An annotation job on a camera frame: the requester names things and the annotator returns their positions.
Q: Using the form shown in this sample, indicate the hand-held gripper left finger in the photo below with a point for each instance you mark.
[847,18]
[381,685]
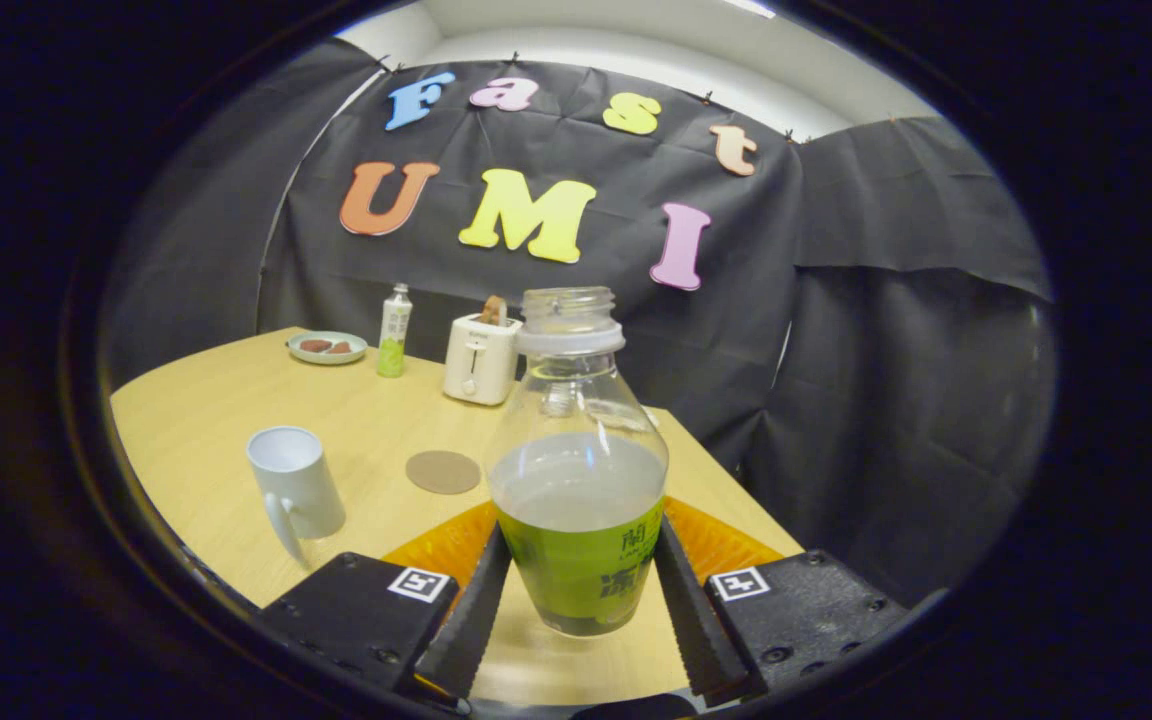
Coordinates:
[471,630]

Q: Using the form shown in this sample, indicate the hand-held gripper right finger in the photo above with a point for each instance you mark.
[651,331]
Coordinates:
[696,630]

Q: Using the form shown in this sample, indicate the green label juice bottle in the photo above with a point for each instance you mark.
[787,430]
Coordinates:
[576,560]

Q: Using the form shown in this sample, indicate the round brown coaster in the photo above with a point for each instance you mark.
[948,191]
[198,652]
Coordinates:
[443,472]

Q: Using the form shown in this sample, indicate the white cup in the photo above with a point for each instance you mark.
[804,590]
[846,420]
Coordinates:
[304,492]

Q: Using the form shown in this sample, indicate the slim green drink bottle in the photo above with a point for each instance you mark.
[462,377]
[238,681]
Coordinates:
[394,335]

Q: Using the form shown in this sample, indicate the white toaster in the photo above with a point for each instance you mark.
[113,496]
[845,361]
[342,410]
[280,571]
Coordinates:
[479,365]

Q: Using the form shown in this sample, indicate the pale green plate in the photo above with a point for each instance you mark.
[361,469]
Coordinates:
[326,358]

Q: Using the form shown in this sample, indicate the brown food piece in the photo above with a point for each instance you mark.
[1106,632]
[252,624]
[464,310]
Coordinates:
[340,348]
[314,346]

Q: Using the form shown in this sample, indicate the bread slice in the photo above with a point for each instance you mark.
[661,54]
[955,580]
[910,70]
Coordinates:
[494,311]

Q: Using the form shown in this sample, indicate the wooden table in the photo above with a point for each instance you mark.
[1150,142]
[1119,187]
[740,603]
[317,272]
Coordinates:
[206,420]

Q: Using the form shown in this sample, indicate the ceiling light panel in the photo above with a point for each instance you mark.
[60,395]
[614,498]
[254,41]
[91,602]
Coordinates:
[748,8]

